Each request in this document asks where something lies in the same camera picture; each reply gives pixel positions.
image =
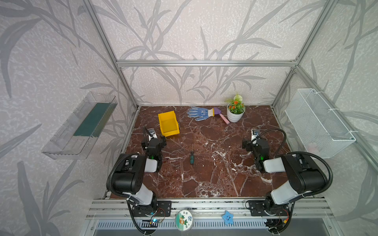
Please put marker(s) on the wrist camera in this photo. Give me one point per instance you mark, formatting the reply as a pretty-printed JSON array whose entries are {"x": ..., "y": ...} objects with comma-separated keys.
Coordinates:
[
  {"x": 151, "y": 134},
  {"x": 255, "y": 134}
]

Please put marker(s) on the green black screwdriver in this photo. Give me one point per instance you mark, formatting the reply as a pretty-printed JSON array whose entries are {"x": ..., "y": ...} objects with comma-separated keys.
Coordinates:
[{"x": 192, "y": 155}]

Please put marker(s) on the yellow plastic bin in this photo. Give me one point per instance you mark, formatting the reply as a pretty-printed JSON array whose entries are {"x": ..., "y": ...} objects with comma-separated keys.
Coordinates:
[{"x": 168, "y": 124}]

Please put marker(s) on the white wire mesh basket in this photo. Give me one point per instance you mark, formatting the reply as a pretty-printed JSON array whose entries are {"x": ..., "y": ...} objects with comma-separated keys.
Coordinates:
[{"x": 319, "y": 128}]

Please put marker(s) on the blue star sticker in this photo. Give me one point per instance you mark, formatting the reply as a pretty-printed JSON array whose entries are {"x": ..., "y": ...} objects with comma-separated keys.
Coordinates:
[{"x": 228, "y": 218}]

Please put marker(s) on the white pot with flowers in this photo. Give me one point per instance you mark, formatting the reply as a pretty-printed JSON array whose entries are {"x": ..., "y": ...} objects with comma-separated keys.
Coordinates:
[{"x": 235, "y": 108}]

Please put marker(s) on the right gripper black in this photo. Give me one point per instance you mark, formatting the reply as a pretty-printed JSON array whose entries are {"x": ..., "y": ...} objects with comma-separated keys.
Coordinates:
[{"x": 248, "y": 146}]

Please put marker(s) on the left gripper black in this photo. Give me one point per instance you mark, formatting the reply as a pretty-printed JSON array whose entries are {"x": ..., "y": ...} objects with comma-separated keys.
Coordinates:
[{"x": 161, "y": 142}]

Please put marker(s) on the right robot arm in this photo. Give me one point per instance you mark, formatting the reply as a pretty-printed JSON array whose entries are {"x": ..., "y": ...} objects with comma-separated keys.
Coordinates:
[{"x": 307, "y": 175}]

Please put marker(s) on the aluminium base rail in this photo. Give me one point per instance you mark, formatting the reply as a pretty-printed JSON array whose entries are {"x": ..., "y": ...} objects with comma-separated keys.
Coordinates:
[{"x": 211, "y": 208}]

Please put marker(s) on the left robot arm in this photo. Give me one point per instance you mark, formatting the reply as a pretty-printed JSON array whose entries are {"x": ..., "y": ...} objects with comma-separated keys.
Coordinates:
[{"x": 126, "y": 179}]

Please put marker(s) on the blue white work glove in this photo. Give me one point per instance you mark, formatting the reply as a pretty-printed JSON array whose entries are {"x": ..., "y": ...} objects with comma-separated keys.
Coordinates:
[{"x": 200, "y": 114}]

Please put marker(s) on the purple pink toy trowel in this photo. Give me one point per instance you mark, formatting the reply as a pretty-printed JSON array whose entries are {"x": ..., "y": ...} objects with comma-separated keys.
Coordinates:
[{"x": 218, "y": 113}]

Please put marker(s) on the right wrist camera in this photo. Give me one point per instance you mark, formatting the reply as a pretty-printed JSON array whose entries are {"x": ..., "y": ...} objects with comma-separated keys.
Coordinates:
[{"x": 255, "y": 134}]

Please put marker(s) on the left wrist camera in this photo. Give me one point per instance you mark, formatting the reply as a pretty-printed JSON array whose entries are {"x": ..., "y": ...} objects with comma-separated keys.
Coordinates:
[{"x": 151, "y": 134}]

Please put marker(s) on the clear plastic wall shelf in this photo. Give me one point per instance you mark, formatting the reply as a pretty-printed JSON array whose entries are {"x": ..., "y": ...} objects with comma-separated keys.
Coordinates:
[{"x": 78, "y": 135}]

